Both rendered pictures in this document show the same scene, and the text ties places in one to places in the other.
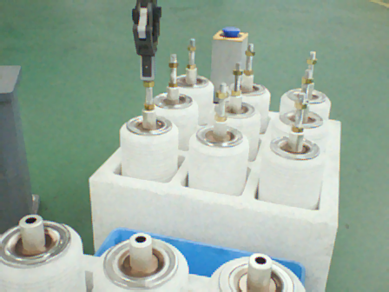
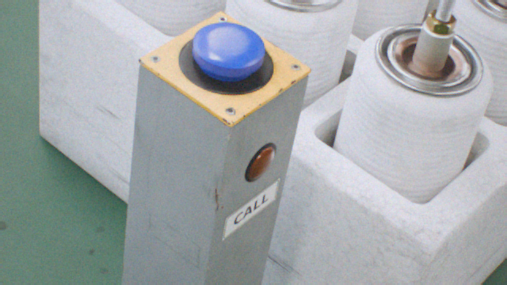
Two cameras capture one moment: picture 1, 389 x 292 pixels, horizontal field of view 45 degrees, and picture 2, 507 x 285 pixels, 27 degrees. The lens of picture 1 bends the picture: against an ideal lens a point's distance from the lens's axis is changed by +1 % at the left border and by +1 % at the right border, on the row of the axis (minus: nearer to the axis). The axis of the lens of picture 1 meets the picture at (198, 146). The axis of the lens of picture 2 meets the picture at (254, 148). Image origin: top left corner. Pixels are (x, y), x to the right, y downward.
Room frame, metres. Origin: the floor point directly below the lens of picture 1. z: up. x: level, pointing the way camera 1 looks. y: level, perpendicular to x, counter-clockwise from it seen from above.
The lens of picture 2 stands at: (1.51, 0.10, 0.69)
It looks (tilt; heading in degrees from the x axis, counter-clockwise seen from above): 44 degrees down; 198
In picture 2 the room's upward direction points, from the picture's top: 11 degrees clockwise
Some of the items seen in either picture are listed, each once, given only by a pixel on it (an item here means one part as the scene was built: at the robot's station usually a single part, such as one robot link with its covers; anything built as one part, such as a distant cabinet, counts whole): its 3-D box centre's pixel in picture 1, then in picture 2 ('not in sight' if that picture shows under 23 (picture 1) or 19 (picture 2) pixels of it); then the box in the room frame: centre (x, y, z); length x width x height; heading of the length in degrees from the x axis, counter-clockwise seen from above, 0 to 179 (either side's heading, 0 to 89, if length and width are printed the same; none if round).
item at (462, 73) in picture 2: (190, 82); (428, 60); (0.93, 0.02, 0.25); 0.08 x 0.08 x 0.01
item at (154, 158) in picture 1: (149, 173); not in sight; (0.70, 0.08, 0.16); 0.10 x 0.10 x 0.18
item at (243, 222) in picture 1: (228, 186); (348, 78); (0.79, -0.06, 0.09); 0.39 x 0.39 x 0.18; 75
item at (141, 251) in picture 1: (141, 252); not in sight; (0.37, 0.05, 0.26); 0.02 x 0.02 x 0.03
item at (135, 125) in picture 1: (148, 125); not in sight; (0.70, 0.08, 0.25); 0.08 x 0.08 x 0.01
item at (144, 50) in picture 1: (146, 62); not in sight; (0.68, 0.08, 0.37); 0.03 x 0.01 x 0.05; 179
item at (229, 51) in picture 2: (231, 33); (227, 55); (1.09, -0.06, 0.32); 0.04 x 0.04 x 0.02
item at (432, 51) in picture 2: (191, 76); (433, 46); (0.93, 0.02, 0.26); 0.02 x 0.02 x 0.03
